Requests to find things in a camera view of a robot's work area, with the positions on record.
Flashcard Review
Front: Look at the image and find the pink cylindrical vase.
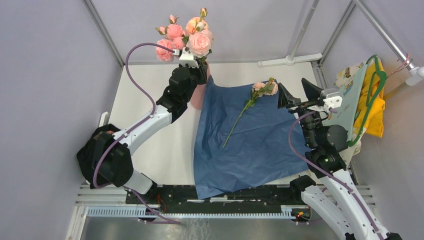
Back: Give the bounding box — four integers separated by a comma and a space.
190, 61, 213, 110

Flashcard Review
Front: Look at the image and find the single pink flower stem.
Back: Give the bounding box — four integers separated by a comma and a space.
165, 14, 186, 50

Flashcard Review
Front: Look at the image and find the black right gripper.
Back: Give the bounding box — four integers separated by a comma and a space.
276, 77, 324, 147

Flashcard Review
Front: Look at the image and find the blue flower wrapping paper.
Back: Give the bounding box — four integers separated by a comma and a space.
193, 78, 308, 199

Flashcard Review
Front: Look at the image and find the white clothes rack stand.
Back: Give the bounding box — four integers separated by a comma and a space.
257, 0, 323, 68

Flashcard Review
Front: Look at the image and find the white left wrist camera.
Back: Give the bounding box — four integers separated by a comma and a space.
172, 47, 199, 69

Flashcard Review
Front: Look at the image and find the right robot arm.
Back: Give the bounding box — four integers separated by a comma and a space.
277, 78, 401, 240

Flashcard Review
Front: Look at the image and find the light green printed garment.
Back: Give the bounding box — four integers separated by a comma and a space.
322, 61, 369, 167

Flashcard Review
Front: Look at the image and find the black cloth pile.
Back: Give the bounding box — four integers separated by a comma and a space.
76, 124, 120, 189

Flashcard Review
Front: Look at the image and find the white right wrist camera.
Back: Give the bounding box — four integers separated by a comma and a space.
307, 88, 343, 114

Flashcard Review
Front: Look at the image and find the green clothes hanger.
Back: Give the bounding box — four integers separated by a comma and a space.
344, 54, 388, 147

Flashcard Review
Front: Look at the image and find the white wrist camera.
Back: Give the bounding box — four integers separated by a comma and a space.
307, 88, 343, 114
172, 47, 199, 69

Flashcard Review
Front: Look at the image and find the pink artificial flower bunch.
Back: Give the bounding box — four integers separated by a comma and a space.
186, 29, 214, 62

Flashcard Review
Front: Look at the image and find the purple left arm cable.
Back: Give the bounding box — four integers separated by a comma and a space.
92, 42, 181, 226

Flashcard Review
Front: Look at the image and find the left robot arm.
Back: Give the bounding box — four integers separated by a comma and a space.
91, 60, 208, 204

